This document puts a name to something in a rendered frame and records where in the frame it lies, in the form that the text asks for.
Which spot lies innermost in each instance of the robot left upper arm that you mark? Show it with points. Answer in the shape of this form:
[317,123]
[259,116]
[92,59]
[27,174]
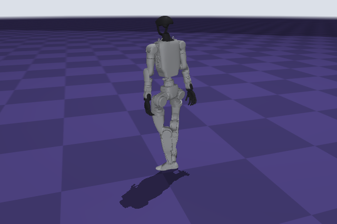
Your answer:
[151,50]

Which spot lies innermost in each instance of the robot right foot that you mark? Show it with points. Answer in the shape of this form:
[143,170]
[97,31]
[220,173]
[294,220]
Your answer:
[174,156]

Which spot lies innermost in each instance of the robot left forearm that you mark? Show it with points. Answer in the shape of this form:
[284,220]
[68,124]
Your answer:
[147,83]

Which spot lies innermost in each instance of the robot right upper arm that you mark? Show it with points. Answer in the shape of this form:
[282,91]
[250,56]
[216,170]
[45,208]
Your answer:
[183,63]

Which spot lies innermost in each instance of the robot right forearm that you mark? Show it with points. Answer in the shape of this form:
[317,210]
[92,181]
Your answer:
[186,77]

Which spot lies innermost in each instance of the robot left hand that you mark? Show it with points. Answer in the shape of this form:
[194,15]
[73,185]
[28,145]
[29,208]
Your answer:
[147,105]

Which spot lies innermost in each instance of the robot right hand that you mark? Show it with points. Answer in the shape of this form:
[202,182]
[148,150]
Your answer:
[191,95]

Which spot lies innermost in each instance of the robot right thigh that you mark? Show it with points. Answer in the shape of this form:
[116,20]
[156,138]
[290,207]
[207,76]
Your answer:
[176,104]

